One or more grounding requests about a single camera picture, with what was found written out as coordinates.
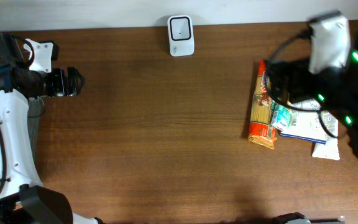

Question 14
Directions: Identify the white cream tube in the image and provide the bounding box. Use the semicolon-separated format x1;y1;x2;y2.
312;111;340;161

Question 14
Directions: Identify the grey plastic mesh basket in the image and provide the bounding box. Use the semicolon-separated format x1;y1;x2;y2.
27;99;43;158

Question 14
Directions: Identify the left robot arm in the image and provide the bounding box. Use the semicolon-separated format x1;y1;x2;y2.
0;33;99;223

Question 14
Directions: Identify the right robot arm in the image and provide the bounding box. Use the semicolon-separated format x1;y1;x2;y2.
265;30;358;158

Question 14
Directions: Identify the white barcode scanner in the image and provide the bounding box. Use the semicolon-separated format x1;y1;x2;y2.
167;15;195;57

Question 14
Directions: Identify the orange biscuit packet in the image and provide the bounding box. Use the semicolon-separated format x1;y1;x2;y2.
248;60;277;149

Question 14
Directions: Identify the yellow snack bag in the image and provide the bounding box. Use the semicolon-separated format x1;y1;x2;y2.
280;110;326;144

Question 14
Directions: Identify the small teal tissue pack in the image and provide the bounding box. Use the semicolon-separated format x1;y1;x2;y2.
270;104;292;131

